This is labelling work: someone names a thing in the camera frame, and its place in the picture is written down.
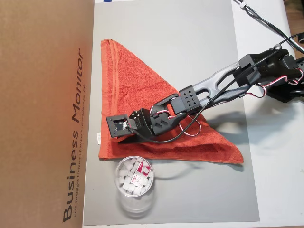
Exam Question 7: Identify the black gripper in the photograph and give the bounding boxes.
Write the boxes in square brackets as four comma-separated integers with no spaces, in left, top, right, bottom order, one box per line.
[117,108,187,145]

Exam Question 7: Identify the orange terry towel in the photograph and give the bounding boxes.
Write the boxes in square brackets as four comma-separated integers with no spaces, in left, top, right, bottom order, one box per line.
[98,38,245,165]

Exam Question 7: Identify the red white eraser wrapper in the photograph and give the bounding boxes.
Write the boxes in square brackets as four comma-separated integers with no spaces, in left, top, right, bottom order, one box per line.
[130,160,152,187]

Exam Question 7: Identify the white eraser cubes heap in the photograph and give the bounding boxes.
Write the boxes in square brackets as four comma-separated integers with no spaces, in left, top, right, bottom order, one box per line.
[117,158,152,194]

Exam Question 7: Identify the clear plastic jar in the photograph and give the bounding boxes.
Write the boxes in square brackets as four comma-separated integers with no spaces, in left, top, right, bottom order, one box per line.
[114,155,159,220]

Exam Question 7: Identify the brown cardboard monitor box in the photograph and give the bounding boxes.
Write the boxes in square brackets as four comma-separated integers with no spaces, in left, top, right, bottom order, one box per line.
[0,0,95,228]

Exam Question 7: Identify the grey table mat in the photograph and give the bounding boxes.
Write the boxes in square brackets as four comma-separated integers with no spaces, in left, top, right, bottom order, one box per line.
[83,0,261,226]

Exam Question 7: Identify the black square wrist camera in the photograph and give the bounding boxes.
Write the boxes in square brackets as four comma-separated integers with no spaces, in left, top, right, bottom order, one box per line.
[106,113,134,138]

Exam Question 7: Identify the black camera cable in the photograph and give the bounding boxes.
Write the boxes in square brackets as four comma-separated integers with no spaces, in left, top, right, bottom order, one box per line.
[125,34,304,144]

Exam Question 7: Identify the red white gripper servo wire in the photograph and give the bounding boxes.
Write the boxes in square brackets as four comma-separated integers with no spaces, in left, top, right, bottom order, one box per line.
[152,109,202,137]

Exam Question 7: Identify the red white elbow servo wire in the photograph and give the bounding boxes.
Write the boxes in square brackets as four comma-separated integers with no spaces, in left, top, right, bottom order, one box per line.
[251,71,304,98]

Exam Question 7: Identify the black and white cables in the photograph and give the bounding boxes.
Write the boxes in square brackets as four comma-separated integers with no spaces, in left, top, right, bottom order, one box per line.
[231,0,304,54]

